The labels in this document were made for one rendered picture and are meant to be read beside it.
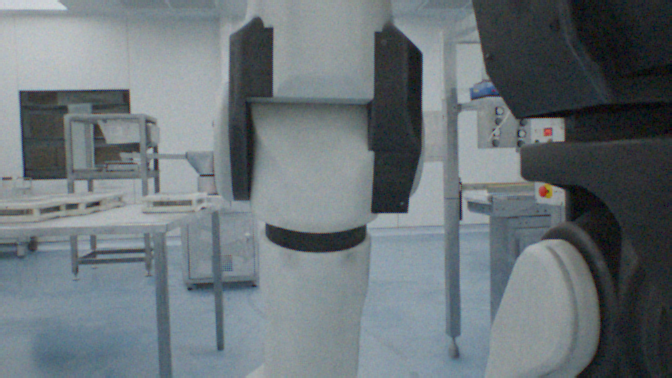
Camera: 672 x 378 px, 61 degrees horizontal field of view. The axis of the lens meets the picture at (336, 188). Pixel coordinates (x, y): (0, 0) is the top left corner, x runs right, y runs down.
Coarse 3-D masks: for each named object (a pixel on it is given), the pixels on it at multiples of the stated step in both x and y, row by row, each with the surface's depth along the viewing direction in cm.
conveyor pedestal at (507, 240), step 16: (496, 224) 283; (512, 224) 272; (528, 224) 274; (544, 224) 275; (496, 240) 284; (512, 240) 272; (528, 240) 275; (496, 256) 285; (512, 256) 273; (496, 272) 285; (496, 288) 286; (496, 304) 287
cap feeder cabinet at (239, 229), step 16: (224, 208) 466; (240, 208) 467; (192, 224) 463; (208, 224) 465; (224, 224) 466; (240, 224) 468; (256, 224) 470; (192, 240) 464; (208, 240) 465; (224, 240) 467; (240, 240) 468; (256, 240) 470; (192, 256) 465; (208, 256) 466; (224, 256) 468; (240, 256) 469; (256, 256) 471; (192, 272) 465; (208, 272) 467; (224, 272) 468; (240, 272) 470; (256, 272) 471; (192, 288) 470
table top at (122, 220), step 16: (112, 208) 289; (128, 208) 286; (208, 208) 280; (0, 224) 222; (16, 224) 221; (32, 224) 219; (48, 224) 217; (64, 224) 216; (80, 224) 214; (96, 224) 212; (112, 224) 211; (128, 224) 210; (144, 224) 210; (160, 224) 210; (176, 224) 222
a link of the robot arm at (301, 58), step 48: (288, 0) 31; (336, 0) 31; (384, 0) 33; (240, 48) 32; (288, 48) 31; (336, 48) 31; (384, 48) 33; (240, 96) 32; (288, 96) 32; (336, 96) 32; (384, 96) 33; (240, 144) 33; (384, 144) 34; (240, 192) 36
